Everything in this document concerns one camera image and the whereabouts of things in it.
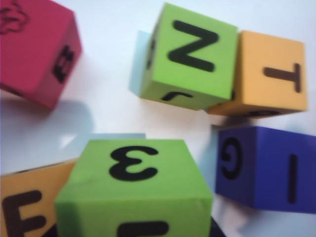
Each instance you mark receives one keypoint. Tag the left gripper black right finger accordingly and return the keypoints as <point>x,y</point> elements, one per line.
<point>219,229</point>

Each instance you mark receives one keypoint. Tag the yellow T Y letter block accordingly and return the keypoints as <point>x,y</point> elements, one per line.
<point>266,74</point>

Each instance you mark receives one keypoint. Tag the purple G letter block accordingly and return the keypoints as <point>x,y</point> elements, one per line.
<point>266,168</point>

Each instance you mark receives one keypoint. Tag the green E letter block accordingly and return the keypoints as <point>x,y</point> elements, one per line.
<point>133,192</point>

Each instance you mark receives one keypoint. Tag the crimson tree letter block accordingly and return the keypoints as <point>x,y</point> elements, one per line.
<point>37,49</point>

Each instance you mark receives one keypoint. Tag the yellow alligator letter block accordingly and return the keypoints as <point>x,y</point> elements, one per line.
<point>27,187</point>

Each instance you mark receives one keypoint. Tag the green N letter block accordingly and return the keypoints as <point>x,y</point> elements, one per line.
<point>192,49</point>

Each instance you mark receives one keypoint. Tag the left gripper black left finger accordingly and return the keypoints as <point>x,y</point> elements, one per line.
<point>52,232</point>

